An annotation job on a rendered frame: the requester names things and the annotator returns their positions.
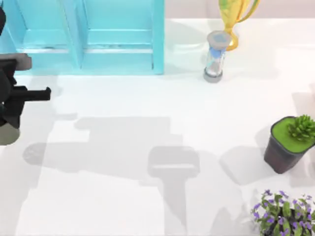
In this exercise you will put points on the light blue rack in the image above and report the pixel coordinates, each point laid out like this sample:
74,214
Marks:
118,37

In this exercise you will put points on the green succulent in dark pot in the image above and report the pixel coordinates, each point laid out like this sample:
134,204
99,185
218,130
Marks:
283,147

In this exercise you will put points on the pale grey rounded box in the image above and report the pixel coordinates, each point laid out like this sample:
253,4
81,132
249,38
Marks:
7,136

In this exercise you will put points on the gold trophy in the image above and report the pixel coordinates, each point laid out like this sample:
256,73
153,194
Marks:
230,17

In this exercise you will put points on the grey hourglass with blue sand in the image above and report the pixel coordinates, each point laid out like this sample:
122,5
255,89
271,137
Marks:
216,59

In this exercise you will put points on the purple flowering potted plant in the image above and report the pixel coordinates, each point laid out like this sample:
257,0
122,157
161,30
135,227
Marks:
283,216

